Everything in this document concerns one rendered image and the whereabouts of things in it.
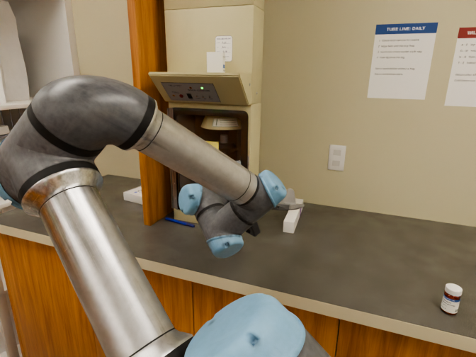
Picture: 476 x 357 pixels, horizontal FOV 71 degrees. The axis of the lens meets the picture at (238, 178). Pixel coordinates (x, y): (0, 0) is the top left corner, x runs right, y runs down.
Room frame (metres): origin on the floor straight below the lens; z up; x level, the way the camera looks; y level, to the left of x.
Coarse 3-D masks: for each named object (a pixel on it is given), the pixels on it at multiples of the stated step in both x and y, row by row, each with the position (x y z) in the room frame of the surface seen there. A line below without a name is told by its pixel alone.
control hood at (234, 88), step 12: (156, 72) 1.12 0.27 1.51; (168, 72) 1.10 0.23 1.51; (180, 72) 1.09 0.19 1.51; (192, 72) 1.07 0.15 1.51; (204, 72) 1.06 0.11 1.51; (216, 72) 1.04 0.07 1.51; (156, 84) 1.15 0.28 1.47; (216, 84) 1.07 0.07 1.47; (228, 84) 1.05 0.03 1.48; (240, 84) 1.04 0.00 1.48; (168, 96) 1.18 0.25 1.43; (228, 96) 1.09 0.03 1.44; (240, 96) 1.08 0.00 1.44
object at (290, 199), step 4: (288, 188) 0.88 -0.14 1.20; (288, 192) 0.87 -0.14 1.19; (292, 192) 0.87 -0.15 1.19; (288, 196) 0.87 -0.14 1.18; (292, 196) 0.87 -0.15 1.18; (284, 200) 0.87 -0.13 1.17; (288, 200) 0.87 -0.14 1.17; (292, 200) 0.87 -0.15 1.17; (288, 204) 0.86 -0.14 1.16; (292, 204) 0.86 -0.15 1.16; (296, 204) 0.88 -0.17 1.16; (300, 204) 0.88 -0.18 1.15; (292, 208) 0.86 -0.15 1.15; (296, 208) 0.87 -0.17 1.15
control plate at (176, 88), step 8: (168, 88) 1.15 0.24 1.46; (176, 88) 1.13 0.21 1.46; (184, 88) 1.12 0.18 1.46; (192, 88) 1.11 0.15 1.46; (208, 88) 1.09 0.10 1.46; (176, 96) 1.17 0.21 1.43; (184, 96) 1.16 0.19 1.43; (192, 96) 1.15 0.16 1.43; (200, 96) 1.13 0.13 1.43; (208, 96) 1.12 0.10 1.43; (216, 96) 1.11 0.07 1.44
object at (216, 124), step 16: (176, 112) 1.21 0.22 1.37; (192, 112) 1.19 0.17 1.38; (208, 112) 1.16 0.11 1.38; (224, 112) 1.14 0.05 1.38; (240, 112) 1.12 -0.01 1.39; (192, 128) 1.19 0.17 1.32; (208, 128) 1.16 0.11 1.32; (224, 128) 1.14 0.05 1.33; (240, 128) 1.12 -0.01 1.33; (224, 144) 1.14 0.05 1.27; (240, 144) 1.12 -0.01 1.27; (240, 160) 1.12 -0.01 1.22; (176, 176) 1.21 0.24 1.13
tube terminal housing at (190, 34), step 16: (176, 16) 1.22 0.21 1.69; (192, 16) 1.20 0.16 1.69; (208, 16) 1.18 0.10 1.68; (224, 16) 1.16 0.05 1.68; (240, 16) 1.14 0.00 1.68; (256, 16) 1.15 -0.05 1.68; (176, 32) 1.22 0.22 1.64; (192, 32) 1.20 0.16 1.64; (208, 32) 1.18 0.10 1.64; (224, 32) 1.16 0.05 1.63; (240, 32) 1.14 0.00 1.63; (256, 32) 1.15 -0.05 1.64; (176, 48) 1.22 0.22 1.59; (192, 48) 1.20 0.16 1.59; (208, 48) 1.18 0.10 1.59; (240, 48) 1.14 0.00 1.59; (256, 48) 1.16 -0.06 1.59; (176, 64) 1.22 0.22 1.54; (192, 64) 1.20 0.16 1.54; (240, 64) 1.14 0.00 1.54; (256, 64) 1.16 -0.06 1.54; (256, 80) 1.17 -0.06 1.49; (256, 96) 1.17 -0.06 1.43; (256, 112) 1.18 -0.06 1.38; (256, 128) 1.18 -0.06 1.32; (256, 144) 1.19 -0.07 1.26; (256, 160) 1.19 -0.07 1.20
